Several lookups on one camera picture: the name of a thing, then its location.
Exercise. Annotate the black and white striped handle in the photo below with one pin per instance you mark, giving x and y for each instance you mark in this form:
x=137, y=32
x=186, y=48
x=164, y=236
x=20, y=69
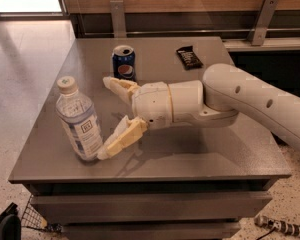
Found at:
x=277, y=225

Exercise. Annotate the black snack bar wrapper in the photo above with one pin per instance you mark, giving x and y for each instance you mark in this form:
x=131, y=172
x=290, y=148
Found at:
x=188, y=58

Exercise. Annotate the black wire basket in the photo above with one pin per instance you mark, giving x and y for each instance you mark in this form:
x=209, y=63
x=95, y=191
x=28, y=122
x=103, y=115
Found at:
x=31, y=219

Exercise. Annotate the black bag on floor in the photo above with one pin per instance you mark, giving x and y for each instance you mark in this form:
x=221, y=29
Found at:
x=10, y=223

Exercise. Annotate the horizontal metal rail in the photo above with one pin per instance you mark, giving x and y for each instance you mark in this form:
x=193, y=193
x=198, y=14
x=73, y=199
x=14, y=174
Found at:
x=222, y=33

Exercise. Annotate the clear blue plastic water bottle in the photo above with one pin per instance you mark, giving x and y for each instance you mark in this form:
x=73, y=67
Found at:
x=79, y=119

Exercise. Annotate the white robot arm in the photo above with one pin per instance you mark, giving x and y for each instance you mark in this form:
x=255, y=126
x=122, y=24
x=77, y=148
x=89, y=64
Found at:
x=213, y=101

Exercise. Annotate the left metal wall bracket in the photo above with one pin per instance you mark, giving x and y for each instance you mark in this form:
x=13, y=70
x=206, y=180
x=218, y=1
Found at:
x=118, y=18

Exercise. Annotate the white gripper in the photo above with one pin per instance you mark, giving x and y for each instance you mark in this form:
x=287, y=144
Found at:
x=152, y=103

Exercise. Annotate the grey drawer cabinet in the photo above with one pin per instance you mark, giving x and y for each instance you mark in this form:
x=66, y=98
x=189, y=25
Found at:
x=178, y=183

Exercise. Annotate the blue Pepsi soda can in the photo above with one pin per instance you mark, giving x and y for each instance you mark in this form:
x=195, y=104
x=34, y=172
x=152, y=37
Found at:
x=123, y=60

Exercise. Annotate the metal wall bracket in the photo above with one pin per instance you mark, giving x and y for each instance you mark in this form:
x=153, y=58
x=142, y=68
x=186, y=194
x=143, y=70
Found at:
x=257, y=35
x=118, y=18

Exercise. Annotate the right metal wall bracket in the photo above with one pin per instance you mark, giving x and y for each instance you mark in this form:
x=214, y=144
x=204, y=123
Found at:
x=257, y=35

